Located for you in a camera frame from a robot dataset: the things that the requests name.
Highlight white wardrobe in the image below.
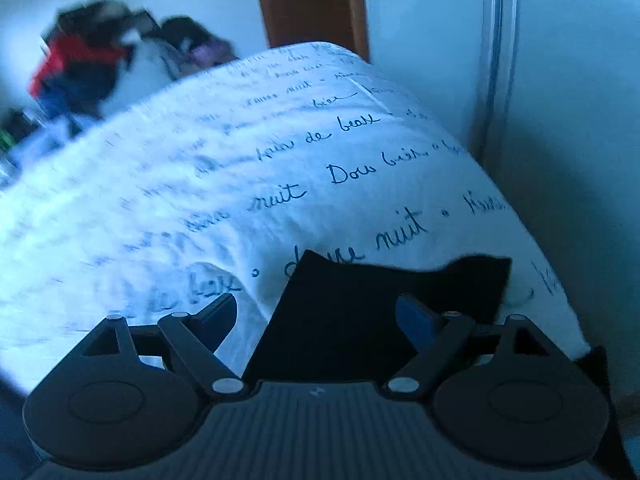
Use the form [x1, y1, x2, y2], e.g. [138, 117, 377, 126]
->
[366, 0, 639, 411]

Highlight pile of clothes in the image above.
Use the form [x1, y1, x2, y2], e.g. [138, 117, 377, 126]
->
[1, 0, 236, 167]

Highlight white bedspread with script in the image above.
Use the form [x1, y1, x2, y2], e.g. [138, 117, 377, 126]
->
[1, 42, 589, 391]

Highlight black pants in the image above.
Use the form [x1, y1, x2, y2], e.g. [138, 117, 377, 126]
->
[243, 252, 512, 385]

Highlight brown wooden door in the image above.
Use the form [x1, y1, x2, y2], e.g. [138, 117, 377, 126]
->
[259, 0, 370, 60]

